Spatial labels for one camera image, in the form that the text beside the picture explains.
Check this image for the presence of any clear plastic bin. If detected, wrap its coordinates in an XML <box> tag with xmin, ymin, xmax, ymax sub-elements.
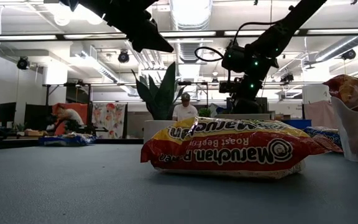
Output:
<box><xmin>330</xmin><ymin>95</ymin><xmax>358</xmax><ymax>165</ymax></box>

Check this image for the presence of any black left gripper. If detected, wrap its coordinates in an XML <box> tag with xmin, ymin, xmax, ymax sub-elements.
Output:
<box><xmin>60</xmin><ymin>0</ymin><xmax>175</xmax><ymax>53</ymax></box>

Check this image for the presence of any green plant in white pot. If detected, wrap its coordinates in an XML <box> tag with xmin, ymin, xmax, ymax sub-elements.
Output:
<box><xmin>131</xmin><ymin>61</ymin><xmax>188</xmax><ymax>144</ymax></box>

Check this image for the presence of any black overhead light bar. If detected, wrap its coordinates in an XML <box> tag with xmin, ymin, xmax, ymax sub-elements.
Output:
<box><xmin>0</xmin><ymin>27</ymin><xmax>358</xmax><ymax>43</ymax></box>

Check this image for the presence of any orange panel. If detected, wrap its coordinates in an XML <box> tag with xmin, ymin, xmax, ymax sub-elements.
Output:
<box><xmin>52</xmin><ymin>103</ymin><xmax>89</xmax><ymax>125</ymax></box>

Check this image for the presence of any floral poster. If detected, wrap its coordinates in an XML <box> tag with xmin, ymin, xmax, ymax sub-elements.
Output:
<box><xmin>91</xmin><ymin>102</ymin><xmax>127</xmax><ymax>139</ymax></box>

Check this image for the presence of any blue storage crate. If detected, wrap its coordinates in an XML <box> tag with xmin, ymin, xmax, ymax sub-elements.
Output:
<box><xmin>283</xmin><ymin>119</ymin><xmax>313</xmax><ymax>129</ymax></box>

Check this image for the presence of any silver ventilation duct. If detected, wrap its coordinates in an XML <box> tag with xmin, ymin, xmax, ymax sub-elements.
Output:
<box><xmin>169</xmin><ymin>0</ymin><xmax>214</xmax><ymax>63</ymax></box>

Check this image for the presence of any person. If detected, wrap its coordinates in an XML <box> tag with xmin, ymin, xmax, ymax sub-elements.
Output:
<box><xmin>54</xmin><ymin>105</ymin><xmax>85</xmax><ymax>134</ymax></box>
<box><xmin>172</xmin><ymin>92</ymin><xmax>199</xmax><ymax>122</ymax></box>

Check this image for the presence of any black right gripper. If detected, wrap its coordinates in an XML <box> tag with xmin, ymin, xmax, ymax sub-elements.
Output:
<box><xmin>232</xmin><ymin>90</ymin><xmax>264</xmax><ymax>114</ymax></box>

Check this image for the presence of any blue-grey table mat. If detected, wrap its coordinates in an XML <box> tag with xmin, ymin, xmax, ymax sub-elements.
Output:
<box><xmin>0</xmin><ymin>143</ymin><xmax>358</xmax><ymax>224</ymax></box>

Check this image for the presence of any roast beef ramen noodle pack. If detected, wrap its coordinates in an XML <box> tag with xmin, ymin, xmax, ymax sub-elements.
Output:
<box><xmin>140</xmin><ymin>116</ymin><xmax>344</xmax><ymax>180</ymax></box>
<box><xmin>323</xmin><ymin>73</ymin><xmax>358</xmax><ymax>112</ymax></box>

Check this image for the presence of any blue yellow ramen noodle pack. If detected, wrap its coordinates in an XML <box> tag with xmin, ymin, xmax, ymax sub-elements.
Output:
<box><xmin>38</xmin><ymin>133</ymin><xmax>96</xmax><ymax>147</ymax></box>
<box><xmin>303</xmin><ymin>126</ymin><xmax>344</xmax><ymax>153</ymax></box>

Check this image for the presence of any black monitor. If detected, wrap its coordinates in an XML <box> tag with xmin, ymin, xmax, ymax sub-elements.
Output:
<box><xmin>24</xmin><ymin>103</ymin><xmax>54</xmax><ymax>131</ymax></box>
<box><xmin>0</xmin><ymin>101</ymin><xmax>17</xmax><ymax>124</ymax></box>
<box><xmin>227</xmin><ymin>97</ymin><xmax>269</xmax><ymax>114</ymax></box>

